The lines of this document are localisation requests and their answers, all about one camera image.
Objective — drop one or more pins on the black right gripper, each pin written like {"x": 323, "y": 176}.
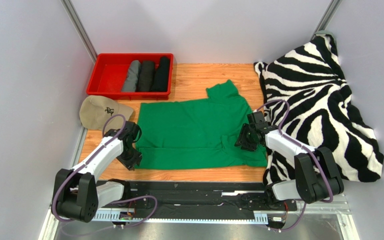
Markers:
{"x": 246, "y": 138}

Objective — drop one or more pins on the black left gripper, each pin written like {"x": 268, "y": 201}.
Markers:
{"x": 136, "y": 158}

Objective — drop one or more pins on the green t-shirt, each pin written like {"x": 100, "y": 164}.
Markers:
{"x": 197, "y": 134}

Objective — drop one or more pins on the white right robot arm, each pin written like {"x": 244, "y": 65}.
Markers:
{"x": 317, "y": 177}

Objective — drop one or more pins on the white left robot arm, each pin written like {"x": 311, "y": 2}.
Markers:
{"x": 92, "y": 166}

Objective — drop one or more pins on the beige baseball cap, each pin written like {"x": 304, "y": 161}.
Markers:
{"x": 96, "y": 110}

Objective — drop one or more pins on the zebra print blanket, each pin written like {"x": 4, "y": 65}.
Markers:
{"x": 306, "y": 93}

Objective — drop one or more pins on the black rolled t-shirt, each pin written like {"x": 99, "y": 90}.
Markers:
{"x": 161, "y": 77}

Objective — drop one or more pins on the red plastic bin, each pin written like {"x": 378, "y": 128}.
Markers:
{"x": 110, "y": 71}

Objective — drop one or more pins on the dark grey rolled t-shirt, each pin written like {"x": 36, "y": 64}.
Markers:
{"x": 146, "y": 76}

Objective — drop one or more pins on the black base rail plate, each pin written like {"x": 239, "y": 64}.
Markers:
{"x": 177, "y": 201}

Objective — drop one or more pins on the left aluminium frame post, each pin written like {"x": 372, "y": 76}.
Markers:
{"x": 78, "y": 25}

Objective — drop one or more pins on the aluminium frame post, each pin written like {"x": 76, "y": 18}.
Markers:
{"x": 326, "y": 17}
{"x": 78, "y": 25}

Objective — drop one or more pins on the right aluminium frame post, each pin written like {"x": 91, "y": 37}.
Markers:
{"x": 326, "y": 17}

